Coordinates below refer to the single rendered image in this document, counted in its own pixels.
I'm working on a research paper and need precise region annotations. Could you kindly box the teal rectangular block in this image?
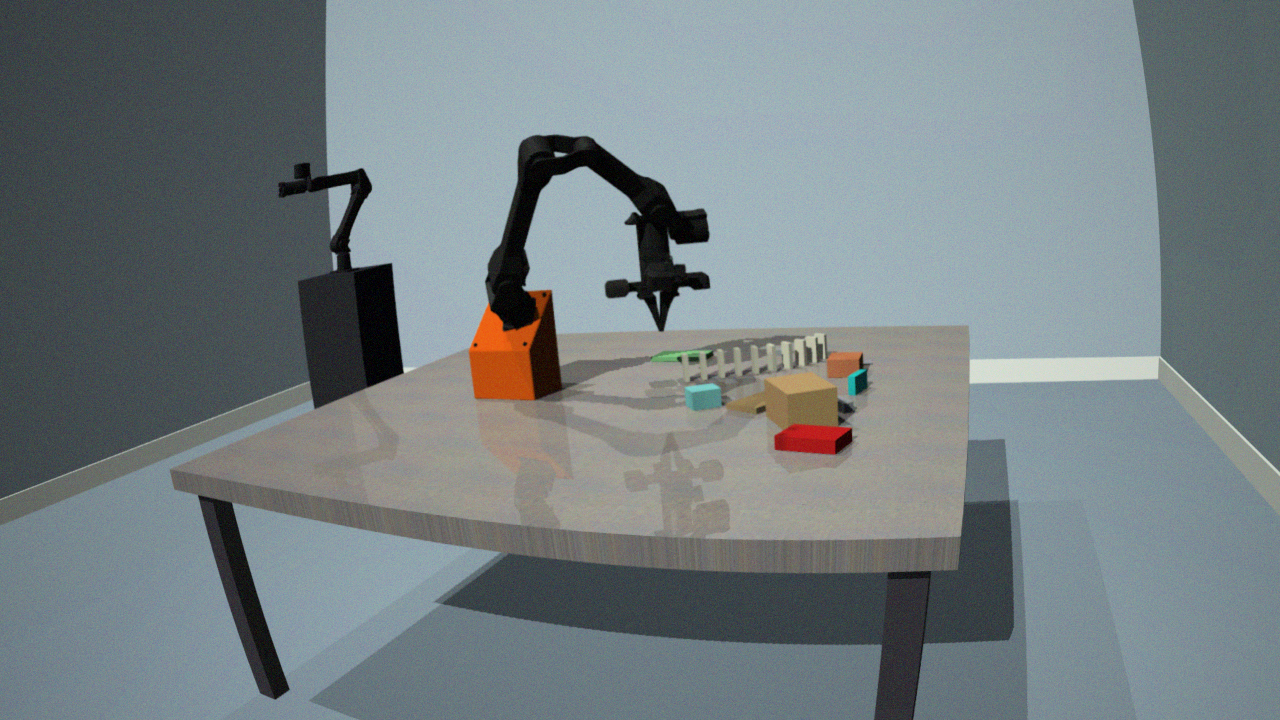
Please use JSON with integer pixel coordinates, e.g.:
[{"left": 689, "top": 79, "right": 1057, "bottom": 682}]
[
  {"left": 849, "top": 369, "right": 868, "bottom": 396},
  {"left": 685, "top": 383, "right": 722, "bottom": 411}
]

